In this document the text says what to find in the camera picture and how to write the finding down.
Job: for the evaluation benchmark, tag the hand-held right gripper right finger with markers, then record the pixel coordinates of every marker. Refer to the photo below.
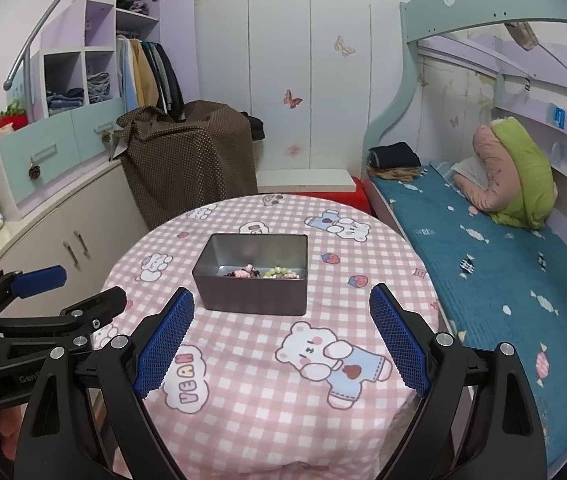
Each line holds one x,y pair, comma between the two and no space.
398,340

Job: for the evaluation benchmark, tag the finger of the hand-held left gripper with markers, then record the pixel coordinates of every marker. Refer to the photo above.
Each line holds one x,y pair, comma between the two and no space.
41,280
103,307

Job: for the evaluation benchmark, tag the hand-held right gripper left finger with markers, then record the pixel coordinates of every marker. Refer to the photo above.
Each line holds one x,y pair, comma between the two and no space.
166,340

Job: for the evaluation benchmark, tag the grey metal tin box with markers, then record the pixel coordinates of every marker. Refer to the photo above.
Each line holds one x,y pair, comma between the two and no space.
248,300

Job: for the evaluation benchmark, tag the beige cabinet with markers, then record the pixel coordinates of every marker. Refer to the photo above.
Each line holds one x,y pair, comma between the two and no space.
38,240

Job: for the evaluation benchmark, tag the pink checked cartoon tablecloth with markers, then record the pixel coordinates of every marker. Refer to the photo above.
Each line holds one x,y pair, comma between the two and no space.
263,360

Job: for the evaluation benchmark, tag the pine cone ornament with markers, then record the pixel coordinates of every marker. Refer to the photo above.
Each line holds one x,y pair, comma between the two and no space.
106,136
34,171

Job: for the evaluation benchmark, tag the teal candy print bedsheet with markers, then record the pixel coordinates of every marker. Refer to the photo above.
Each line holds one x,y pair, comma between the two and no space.
503,280

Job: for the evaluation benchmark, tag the mint green drawer unit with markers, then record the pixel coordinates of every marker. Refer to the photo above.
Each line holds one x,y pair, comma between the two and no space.
88,127

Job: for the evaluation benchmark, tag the red plush toy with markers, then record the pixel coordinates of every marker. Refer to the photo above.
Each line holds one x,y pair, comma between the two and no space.
11,121

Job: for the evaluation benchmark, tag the folded tan clothes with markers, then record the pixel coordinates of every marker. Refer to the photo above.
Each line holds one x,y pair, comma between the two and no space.
398,173

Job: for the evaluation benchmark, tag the brown dotted fabric cover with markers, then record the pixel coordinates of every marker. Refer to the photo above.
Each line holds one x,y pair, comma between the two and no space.
183,160

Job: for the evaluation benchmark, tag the folded blue jeans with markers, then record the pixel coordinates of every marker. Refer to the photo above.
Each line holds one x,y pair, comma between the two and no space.
98,87
66,100

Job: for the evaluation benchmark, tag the white pillow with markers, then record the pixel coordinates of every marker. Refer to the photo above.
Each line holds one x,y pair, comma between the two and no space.
468,170

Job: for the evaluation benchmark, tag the folded dark clothes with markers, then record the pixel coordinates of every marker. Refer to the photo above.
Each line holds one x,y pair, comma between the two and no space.
396,155

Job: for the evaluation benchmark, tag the white board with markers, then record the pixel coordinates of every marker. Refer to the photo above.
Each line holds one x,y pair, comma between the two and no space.
303,180

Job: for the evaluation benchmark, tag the pink pillow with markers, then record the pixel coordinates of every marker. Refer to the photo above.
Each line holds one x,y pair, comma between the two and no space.
488,170

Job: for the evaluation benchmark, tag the green quilt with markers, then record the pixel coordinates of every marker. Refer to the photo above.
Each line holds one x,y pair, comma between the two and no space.
528,175

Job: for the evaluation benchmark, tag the faded pink butterfly sticker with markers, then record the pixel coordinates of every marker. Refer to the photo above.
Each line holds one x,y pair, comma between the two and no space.
293,150

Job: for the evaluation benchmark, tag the small pink butterfly sticker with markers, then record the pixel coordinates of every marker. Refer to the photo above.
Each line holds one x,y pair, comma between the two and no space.
454,121

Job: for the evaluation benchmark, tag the black cloth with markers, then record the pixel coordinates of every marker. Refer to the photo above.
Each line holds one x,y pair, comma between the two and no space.
254,127

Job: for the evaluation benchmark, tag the row of hanging clothes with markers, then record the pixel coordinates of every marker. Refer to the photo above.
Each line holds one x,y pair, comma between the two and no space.
148,75

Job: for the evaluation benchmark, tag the lilac open shelf unit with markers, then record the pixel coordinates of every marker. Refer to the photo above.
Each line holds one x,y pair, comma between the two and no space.
98,15

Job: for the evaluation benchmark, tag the blue label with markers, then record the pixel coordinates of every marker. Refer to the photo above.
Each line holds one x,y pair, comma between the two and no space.
559,116

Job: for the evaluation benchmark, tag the folded clothes on shelf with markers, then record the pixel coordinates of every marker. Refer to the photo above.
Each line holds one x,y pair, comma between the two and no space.
133,5

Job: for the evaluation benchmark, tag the beige butterfly sticker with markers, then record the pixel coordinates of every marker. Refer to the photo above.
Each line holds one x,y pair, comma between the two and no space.
344,46

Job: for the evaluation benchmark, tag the white wardrobe doors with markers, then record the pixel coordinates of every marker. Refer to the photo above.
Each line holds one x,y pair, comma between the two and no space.
278,35

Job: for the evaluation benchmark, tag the grey metal rail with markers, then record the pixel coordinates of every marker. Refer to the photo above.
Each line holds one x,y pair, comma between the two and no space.
28,50

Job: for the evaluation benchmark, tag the mint green bunk bed frame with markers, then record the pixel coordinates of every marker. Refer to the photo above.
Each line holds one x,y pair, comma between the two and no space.
463,7

